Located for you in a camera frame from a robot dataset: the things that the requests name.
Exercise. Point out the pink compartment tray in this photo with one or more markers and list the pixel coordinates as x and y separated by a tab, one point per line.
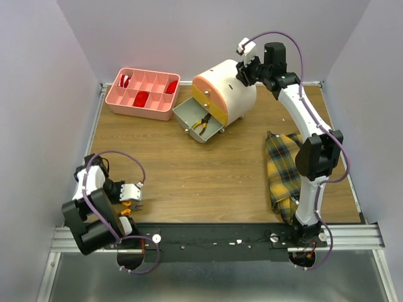
159	105

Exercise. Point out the orange handle pliers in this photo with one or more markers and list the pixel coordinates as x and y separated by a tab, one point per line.
130	207

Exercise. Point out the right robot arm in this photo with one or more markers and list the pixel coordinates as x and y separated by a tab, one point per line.
321	146

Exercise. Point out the white round drawer cabinet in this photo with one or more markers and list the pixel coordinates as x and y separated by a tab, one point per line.
216	91

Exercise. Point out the aluminium frame rail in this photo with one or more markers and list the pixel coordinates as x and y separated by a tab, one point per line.
345	237

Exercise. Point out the yellow plaid cloth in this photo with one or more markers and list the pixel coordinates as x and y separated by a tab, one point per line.
284	182

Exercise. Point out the red item right compartment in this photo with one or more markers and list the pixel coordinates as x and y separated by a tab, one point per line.
171	87

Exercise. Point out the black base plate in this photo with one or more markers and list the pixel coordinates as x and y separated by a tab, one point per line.
217	242

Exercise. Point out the red item compartment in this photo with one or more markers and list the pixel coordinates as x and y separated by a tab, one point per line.
171	87
141	99

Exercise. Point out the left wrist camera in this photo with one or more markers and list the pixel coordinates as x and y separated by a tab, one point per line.
131	191

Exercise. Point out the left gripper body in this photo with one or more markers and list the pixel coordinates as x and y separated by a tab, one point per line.
113	190

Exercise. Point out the red item middle compartment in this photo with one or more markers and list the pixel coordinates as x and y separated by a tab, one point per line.
141	99

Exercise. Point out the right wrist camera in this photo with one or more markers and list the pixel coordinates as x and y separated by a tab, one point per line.
246	49

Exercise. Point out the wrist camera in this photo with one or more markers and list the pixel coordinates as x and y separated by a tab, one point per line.
131	191
246	49

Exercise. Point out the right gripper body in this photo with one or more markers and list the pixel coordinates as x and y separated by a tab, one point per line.
244	73

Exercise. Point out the red white item in tray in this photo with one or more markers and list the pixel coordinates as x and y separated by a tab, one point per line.
124	81

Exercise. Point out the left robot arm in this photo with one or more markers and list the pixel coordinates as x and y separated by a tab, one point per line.
98	214

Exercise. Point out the yellow needle nose pliers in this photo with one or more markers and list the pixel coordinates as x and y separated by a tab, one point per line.
203	123

